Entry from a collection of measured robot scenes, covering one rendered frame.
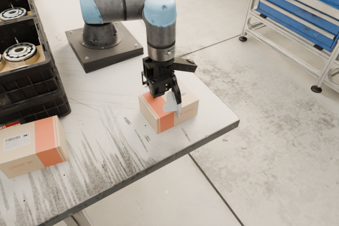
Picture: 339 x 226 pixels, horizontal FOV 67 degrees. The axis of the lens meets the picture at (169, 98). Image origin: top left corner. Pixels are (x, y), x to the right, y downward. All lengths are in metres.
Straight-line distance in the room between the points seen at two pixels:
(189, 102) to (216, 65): 1.45
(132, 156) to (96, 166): 0.11
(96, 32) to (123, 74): 0.21
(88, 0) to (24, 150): 0.43
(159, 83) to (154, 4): 0.22
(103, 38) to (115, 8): 0.45
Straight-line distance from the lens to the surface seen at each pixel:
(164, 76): 0.73
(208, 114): 0.89
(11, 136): 0.85
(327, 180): 1.78
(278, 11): 2.30
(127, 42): 1.16
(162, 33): 0.63
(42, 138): 0.81
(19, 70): 0.80
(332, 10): 2.01
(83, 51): 1.12
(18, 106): 0.87
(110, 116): 0.90
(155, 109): 0.80
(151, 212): 1.46
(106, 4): 0.69
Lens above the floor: 1.37
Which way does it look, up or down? 46 degrees down
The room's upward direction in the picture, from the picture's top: straight up
